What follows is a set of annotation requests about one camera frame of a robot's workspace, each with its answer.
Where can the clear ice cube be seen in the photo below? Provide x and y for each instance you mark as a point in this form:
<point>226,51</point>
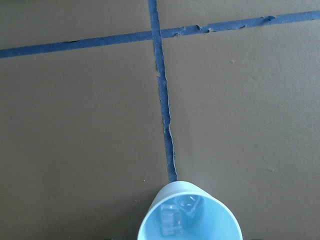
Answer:
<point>170,220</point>

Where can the light blue cup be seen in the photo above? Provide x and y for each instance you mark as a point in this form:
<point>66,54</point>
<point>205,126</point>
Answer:
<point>203,216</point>

